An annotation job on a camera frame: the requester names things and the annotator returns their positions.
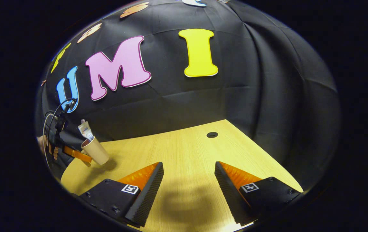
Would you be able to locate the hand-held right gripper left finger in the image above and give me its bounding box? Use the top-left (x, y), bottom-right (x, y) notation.
top-left (79, 162), bottom-right (165, 228)

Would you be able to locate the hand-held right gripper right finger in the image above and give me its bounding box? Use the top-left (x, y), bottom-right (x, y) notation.
top-left (214, 161), bottom-right (302, 227)

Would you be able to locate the beige cup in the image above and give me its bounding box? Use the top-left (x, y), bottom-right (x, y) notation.
top-left (80, 137), bottom-right (110, 166)

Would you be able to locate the white toothpaste tube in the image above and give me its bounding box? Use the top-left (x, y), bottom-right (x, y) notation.
top-left (78, 120), bottom-right (95, 141)

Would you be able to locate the wooden desktop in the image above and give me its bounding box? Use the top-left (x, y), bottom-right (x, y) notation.
top-left (61, 119), bottom-right (303, 232)

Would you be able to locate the black backdrop cloth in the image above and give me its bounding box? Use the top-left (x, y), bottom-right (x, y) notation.
top-left (36, 0), bottom-right (342, 190)

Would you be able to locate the black cable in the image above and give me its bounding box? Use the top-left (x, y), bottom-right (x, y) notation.
top-left (42, 98), bottom-right (77, 152)

